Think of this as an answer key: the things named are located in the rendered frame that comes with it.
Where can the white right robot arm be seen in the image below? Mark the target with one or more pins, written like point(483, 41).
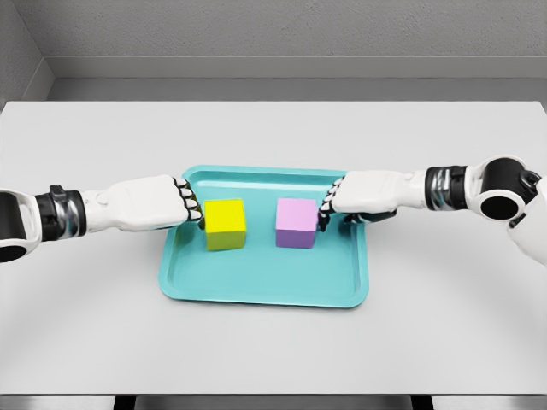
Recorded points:
point(478, 196)

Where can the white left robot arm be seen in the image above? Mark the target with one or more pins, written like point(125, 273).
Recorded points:
point(55, 218)

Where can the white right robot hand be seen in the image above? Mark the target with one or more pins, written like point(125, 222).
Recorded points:
point(367, 192)

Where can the yellow cube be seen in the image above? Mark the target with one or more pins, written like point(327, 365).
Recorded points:
point(225, 222)

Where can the teal tray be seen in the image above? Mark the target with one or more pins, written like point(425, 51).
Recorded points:
point(265, 277)

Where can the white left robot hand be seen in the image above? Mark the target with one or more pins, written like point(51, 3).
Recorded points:
point(149, 200)

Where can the pink cube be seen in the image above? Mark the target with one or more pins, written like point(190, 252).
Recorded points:
point(295, 220)

